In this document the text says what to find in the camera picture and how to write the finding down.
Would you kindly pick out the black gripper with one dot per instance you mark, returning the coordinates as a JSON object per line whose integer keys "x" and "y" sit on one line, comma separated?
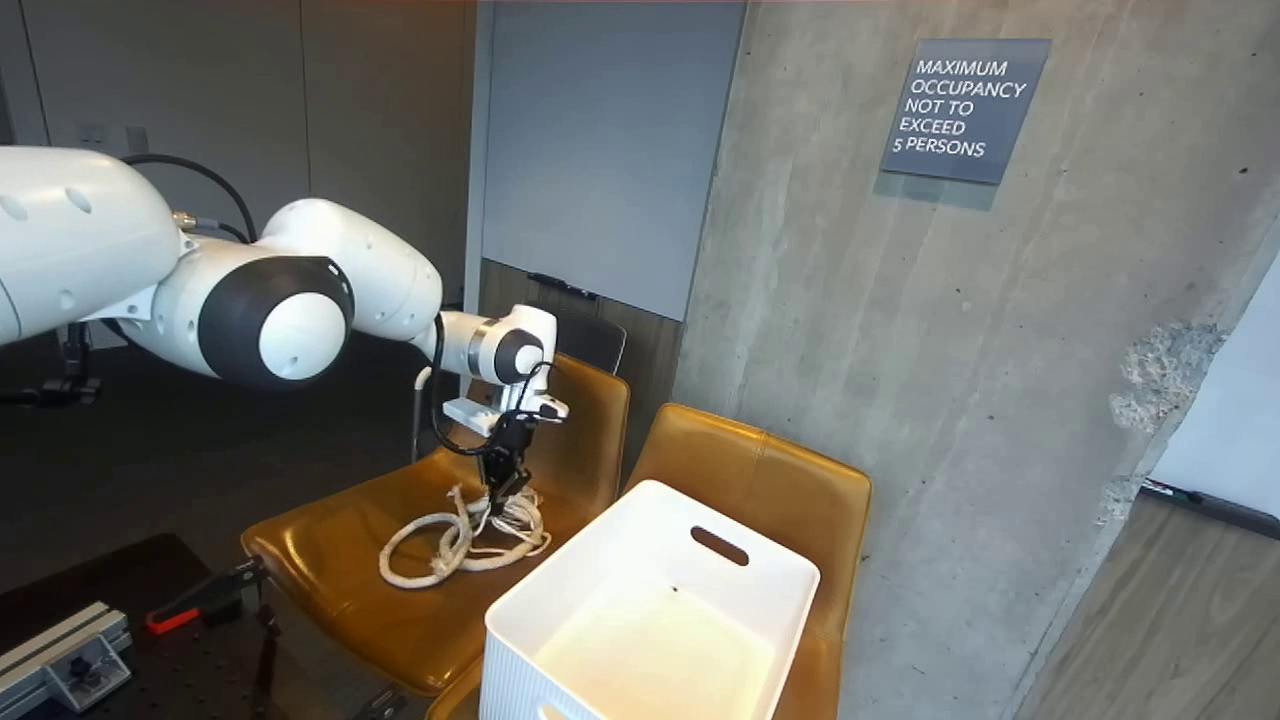
{"x": 515, "y": 438}

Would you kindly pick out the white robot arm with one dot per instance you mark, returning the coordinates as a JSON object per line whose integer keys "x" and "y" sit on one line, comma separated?
{"x": 80, "y": 242}

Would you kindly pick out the white laundry basket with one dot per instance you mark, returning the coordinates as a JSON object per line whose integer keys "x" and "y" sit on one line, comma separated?
{"x": 627, "y": 561}

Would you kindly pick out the mustard leather chair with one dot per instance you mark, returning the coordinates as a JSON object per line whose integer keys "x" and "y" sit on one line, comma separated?
{"x": 773, "y": 482}
{"x": 332, "y": 615}

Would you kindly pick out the whiteboard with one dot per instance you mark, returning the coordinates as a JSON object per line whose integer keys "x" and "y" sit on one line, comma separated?
{"x": 603, "y": 133}

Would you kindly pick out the black tripod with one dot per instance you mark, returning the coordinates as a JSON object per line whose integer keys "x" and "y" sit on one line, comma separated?
{"x": 78, "y": 362}

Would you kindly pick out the grey occupancy sign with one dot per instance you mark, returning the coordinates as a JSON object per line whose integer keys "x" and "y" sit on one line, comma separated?
{"x": 960, "y": 112}

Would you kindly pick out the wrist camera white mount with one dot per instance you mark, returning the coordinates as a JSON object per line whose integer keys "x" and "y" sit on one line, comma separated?
{"x": 467, "y": 410}

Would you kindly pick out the aluminium rail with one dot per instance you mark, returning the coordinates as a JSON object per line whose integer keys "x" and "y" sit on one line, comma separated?
{"x": 53, "y": 655}

